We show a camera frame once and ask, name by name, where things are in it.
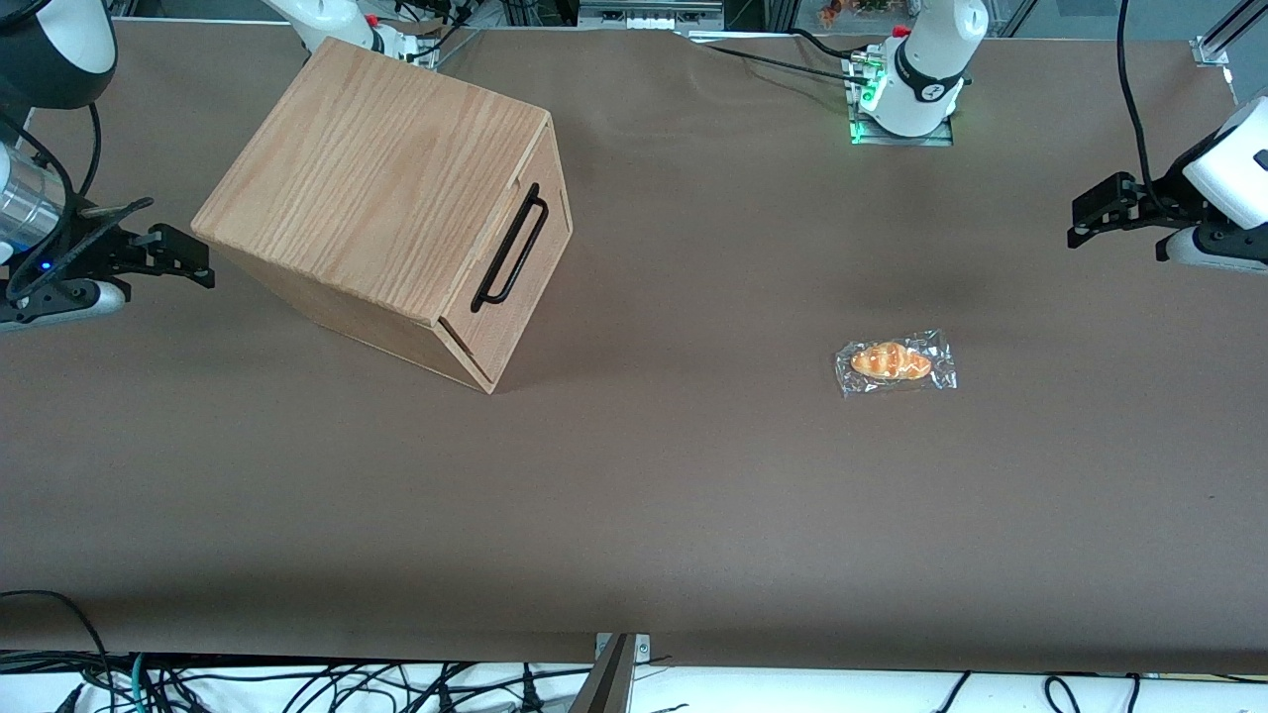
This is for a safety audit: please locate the dark metal pole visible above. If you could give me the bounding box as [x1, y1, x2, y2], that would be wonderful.
[568, 634, 637, 713]

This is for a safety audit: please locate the wooden drawer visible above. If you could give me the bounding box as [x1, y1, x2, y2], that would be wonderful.
[436, 111, 575, 395]

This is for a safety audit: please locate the black cable to arm base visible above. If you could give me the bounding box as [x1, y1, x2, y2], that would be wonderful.
[684, 28, 878, 80]

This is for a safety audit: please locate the aluminium profile bar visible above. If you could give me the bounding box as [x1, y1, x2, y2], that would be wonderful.
[1199, 0, 1268, 51]

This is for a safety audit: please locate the black metal drawer handle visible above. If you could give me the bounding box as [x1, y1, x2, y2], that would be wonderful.
[470, 182, 549, 314]

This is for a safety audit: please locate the black looped cable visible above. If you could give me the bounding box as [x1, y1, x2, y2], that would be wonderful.
[0, 590, 115, 713]

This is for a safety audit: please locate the black tangled cable bundle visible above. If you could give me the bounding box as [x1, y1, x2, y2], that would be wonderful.
[0, 649, 595, 713]

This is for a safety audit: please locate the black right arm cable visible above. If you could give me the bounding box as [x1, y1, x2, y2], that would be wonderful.
[0, 99, 155, 298]

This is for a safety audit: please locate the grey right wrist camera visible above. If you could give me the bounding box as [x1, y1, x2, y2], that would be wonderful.
[0, 280, 128, 331]

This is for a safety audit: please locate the croissant in clear plastic wrap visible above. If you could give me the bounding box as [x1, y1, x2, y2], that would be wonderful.
[834, 329, 959, 399]

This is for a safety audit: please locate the orange background object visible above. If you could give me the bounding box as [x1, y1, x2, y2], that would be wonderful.
[817, 0, 893, 26]

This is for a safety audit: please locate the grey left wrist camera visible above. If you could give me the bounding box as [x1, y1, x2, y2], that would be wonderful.
[1156, 226, 1268, 275]

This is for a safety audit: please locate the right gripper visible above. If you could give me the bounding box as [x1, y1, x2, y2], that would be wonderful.
[5, 220, 215, 298]

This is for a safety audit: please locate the light wooden drawer cabinet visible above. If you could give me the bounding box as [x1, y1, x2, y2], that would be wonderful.
[191, 38, 574, 395]

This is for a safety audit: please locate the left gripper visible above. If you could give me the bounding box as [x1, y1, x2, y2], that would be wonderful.
[1068, 94, 1268, 249]

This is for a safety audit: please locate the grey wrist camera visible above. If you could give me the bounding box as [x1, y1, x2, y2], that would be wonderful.
[0, 280, 128, 331]
[1156, 226, 1268, 275]

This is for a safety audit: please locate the aluminium frame equipment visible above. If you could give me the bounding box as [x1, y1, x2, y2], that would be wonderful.
[578, 0, 726, 33]

